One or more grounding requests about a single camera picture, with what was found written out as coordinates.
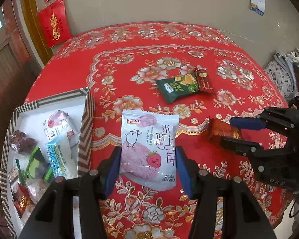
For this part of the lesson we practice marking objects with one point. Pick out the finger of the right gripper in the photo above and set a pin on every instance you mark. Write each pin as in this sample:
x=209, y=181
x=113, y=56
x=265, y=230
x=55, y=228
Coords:
x=273, y=118
x=252, y=149

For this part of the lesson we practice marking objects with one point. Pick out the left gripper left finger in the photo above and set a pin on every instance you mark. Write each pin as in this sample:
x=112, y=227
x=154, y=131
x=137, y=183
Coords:
x=53, y=215

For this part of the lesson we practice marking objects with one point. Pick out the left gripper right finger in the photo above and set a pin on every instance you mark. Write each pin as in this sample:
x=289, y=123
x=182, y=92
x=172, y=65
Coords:
x=242, y=214

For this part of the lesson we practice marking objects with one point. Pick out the clear bag of snacks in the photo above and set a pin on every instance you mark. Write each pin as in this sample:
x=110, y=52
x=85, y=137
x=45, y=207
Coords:
x=36, y=188

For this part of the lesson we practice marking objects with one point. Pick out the small red gold snack packet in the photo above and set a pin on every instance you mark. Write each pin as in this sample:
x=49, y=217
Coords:
x=218, y=129

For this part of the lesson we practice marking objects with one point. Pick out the black striped snack bar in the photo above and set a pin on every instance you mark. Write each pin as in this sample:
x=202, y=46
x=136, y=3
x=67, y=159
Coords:
x=33, y=166

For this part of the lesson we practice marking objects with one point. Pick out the white pink strawberry snack pack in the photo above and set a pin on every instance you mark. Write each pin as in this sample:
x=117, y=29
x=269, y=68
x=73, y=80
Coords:
x=148, y=148

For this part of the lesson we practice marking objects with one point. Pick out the red candy packet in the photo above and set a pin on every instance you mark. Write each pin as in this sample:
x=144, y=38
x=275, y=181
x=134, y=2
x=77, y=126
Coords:
x=22, y=200

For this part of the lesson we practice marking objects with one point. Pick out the floral cushion chair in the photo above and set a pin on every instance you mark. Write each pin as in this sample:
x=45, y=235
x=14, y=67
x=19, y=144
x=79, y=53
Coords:
x=281, y=72

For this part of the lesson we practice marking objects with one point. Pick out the light blue snack packet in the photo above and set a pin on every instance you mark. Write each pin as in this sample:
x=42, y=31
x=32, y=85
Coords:
x=60, y=160

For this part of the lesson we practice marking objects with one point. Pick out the dark purple snack bag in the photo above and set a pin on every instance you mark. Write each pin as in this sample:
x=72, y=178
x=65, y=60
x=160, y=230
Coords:
x=21, y=143

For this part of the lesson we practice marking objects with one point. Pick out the dark red snack packet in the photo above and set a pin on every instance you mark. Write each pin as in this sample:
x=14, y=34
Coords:
x=203, y=80

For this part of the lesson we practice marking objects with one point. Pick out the striped white storage box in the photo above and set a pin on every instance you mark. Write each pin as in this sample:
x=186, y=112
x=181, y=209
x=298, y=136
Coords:
x=29, y=118

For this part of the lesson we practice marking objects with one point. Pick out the red floral tablecloth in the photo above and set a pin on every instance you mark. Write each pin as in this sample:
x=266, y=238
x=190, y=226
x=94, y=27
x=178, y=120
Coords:
x=120, y=65

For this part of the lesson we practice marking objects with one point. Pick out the white pink strawberry snack bag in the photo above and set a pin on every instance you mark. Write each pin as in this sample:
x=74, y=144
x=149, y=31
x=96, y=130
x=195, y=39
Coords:
x=60, y=123

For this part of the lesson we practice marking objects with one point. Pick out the dark green snack packet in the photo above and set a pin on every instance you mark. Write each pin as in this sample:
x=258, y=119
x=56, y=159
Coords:
x=177, y=87

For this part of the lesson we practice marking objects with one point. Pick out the brown wooden door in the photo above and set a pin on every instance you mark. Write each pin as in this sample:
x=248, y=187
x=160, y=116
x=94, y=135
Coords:
x=18, y=65

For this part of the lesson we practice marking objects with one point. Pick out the lower red wall banner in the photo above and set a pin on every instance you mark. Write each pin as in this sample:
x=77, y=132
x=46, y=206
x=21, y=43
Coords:
x=54, y=23

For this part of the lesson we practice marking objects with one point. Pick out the yellow door frame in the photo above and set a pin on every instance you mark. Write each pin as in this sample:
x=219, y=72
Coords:
x=33, y=26

